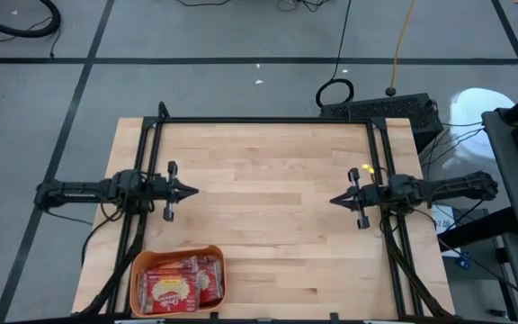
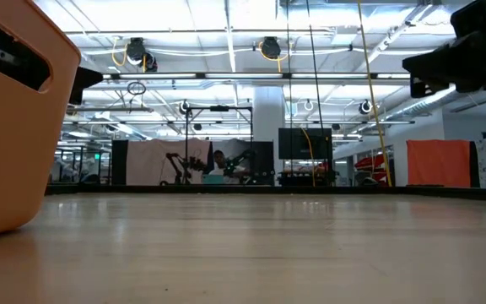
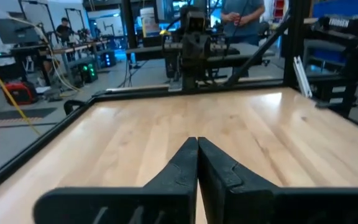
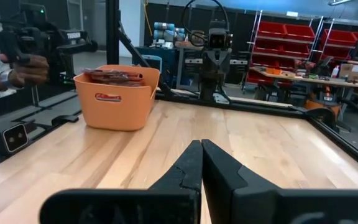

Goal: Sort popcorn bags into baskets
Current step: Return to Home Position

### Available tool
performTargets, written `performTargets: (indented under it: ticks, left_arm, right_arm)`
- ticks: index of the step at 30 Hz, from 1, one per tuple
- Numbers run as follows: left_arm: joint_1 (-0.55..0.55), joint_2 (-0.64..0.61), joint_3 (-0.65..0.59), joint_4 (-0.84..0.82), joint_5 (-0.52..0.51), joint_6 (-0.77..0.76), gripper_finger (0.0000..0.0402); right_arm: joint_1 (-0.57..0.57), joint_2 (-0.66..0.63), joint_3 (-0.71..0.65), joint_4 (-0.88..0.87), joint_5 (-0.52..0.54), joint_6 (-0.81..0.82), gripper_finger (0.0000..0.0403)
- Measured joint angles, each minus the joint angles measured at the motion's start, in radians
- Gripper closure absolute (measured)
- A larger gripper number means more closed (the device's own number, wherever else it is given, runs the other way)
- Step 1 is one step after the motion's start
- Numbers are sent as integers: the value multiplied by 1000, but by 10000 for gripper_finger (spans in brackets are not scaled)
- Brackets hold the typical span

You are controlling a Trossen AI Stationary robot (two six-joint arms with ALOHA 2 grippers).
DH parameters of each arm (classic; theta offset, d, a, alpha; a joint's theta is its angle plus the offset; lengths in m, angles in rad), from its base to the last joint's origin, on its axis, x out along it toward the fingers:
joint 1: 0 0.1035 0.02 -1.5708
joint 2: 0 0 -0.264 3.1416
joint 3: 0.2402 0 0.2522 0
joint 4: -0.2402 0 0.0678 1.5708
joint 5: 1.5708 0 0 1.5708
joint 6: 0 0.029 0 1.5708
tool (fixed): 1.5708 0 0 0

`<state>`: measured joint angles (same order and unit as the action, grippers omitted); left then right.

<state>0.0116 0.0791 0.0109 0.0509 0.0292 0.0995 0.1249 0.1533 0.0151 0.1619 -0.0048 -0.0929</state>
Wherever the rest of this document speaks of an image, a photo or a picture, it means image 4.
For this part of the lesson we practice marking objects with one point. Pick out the orange shop vacuum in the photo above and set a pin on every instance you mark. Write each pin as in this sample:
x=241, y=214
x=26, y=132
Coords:
x=322, y=104

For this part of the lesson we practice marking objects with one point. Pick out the person's hand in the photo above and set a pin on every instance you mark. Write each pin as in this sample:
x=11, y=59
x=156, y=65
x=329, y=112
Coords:
x=31, y=70

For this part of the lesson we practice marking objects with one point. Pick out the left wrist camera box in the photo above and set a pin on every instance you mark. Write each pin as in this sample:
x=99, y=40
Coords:
x=217, y=40

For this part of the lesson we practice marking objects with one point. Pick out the blue equipment cart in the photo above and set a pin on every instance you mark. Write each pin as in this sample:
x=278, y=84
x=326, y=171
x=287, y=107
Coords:
x=154, y=59

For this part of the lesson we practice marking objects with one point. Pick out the metal shelf rack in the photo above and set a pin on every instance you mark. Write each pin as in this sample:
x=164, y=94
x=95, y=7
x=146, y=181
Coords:
x=255, y=34

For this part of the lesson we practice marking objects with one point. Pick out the ceiling light fixture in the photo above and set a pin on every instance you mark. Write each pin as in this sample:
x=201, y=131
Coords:
x=337, y=2

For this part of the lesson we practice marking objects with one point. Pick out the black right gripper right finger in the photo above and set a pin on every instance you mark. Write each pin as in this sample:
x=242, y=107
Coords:
x=244, y=202

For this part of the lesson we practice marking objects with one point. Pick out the orange plastic basket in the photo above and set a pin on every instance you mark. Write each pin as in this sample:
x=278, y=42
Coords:
x=117, y=109

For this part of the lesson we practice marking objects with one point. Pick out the black metal table frame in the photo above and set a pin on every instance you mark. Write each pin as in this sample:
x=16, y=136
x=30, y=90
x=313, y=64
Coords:
x=259, y=107

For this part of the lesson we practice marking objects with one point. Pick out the grey metal cabinet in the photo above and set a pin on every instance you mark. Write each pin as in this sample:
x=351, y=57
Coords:
x=190, y=68

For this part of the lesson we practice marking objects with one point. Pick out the silver wristband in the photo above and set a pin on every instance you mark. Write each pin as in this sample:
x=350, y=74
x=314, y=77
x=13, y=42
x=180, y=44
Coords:
x=2, y=79

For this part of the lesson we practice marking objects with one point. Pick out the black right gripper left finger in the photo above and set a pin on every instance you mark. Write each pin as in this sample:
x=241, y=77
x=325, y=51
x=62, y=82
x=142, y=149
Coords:
x=166, y=202

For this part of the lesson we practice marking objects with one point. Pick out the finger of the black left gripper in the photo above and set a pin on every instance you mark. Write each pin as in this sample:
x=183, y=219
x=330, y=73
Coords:
x=215, y=56
x=221, y=56

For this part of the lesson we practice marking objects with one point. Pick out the white plastic bottle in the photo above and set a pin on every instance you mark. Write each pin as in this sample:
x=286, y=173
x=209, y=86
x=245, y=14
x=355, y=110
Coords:
x=335, y=72

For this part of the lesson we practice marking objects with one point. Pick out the black table-level camera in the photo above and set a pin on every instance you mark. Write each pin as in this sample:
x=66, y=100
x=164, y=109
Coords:
x=9, y=138

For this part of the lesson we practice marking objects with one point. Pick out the long wooden workbench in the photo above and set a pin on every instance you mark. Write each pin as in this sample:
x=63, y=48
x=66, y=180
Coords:
x=315, y=81

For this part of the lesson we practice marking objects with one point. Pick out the red Orville Redenbacher's popcorn bag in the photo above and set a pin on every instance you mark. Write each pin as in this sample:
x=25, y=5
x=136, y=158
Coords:
x=120, y=83
x=113, y=74

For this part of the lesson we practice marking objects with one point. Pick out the cardboard box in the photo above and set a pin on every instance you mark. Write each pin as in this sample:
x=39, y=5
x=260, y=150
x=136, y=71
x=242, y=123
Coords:
x=353, y=71

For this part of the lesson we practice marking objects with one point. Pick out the red storage bin shelves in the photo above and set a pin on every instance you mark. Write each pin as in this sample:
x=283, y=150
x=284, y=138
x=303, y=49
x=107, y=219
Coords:
x=284, y=31

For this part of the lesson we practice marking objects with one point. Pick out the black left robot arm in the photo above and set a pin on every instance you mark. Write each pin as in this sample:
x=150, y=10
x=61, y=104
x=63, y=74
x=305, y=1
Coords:
x=208, y=84

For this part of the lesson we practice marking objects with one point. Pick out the black table edge clamp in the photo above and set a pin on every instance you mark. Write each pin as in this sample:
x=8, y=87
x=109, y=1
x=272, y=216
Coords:
x=64, y=119

